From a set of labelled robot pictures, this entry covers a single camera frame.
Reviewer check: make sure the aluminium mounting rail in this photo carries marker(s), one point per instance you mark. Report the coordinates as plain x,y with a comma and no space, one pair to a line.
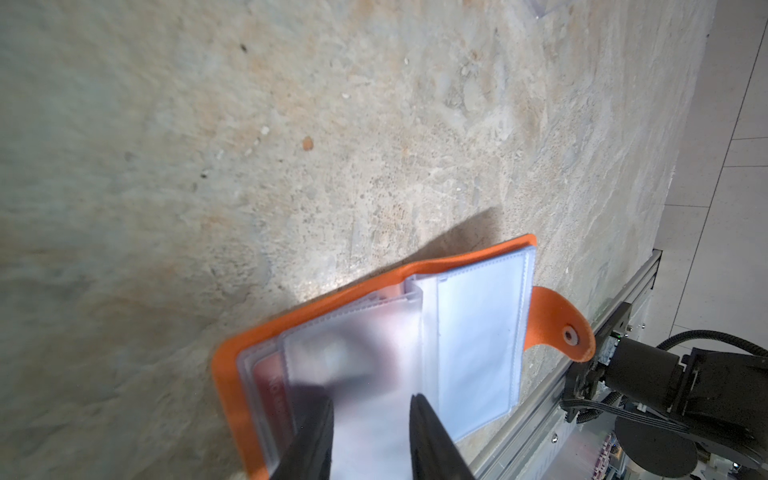
543,440

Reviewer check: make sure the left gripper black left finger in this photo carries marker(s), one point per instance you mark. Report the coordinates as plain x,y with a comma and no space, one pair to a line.
309,456

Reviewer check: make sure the orange card holder wallet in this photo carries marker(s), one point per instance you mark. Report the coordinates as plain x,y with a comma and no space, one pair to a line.
454,329

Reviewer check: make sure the red VIP card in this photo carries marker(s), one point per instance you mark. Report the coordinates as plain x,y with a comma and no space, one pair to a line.
269,378

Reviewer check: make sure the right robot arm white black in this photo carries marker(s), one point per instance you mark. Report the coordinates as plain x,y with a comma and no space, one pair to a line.
699,395

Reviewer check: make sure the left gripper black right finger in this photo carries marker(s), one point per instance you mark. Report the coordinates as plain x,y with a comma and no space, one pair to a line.
434,456

